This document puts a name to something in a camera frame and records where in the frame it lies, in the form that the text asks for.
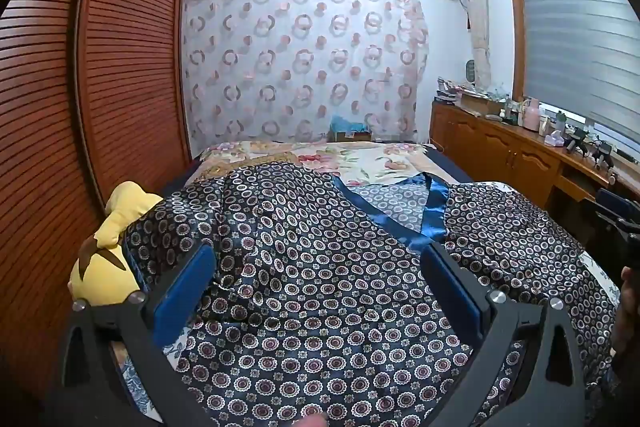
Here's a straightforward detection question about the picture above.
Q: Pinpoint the shallow open cardboard box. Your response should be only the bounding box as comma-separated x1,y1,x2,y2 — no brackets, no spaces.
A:
460,92,503,116

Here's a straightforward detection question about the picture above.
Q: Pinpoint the stack of papers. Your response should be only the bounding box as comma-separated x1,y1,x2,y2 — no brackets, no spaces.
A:
435,77,463,102

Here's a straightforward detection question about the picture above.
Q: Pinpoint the navy patterned satin pajama top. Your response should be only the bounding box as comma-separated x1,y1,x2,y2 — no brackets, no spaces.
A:
120,162,621,427

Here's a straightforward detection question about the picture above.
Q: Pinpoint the navy mattress sheet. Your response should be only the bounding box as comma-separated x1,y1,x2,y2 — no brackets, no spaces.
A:
425,146,476,185

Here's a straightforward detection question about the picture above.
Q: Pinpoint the circle patterned sheer curtain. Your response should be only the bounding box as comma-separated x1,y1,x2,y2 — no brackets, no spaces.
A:
182,0,431,145

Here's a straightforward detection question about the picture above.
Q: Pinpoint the wooden sideboard cabinet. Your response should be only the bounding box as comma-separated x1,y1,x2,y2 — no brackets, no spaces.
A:
430,99,640,228

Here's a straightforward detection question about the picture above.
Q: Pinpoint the cream tied curtain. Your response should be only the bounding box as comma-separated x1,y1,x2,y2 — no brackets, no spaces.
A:
457,0,493,90

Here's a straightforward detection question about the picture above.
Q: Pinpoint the blue crumpled cloth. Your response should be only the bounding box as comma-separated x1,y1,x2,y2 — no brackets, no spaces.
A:
330,116,368,135

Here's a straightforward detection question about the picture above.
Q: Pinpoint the pink floral bed blanket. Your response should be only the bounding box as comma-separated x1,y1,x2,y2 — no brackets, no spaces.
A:
192,139,436,188

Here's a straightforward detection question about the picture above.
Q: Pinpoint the blue floral white bedsheet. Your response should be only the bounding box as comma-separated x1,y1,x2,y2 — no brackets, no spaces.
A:
112,324,193,427

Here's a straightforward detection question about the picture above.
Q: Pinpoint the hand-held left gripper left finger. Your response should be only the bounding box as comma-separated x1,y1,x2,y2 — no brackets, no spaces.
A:
60,242,218,427

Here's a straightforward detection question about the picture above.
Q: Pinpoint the yellow plush toy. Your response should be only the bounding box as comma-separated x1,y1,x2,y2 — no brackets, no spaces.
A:
69,181,163,308

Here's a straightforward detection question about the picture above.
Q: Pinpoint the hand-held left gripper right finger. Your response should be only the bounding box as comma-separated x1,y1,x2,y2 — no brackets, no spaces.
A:
420,241,586,427

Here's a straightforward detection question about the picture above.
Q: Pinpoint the pink thermos jug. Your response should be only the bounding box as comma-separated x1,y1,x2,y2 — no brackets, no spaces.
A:
522,98,541,131

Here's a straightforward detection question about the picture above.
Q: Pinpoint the wooden louvered wardrobe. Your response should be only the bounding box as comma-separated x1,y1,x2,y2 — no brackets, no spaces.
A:
0,0,193,388

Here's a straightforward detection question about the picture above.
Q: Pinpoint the person's right hand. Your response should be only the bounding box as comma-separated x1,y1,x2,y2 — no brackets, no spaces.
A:
619,266,640,308

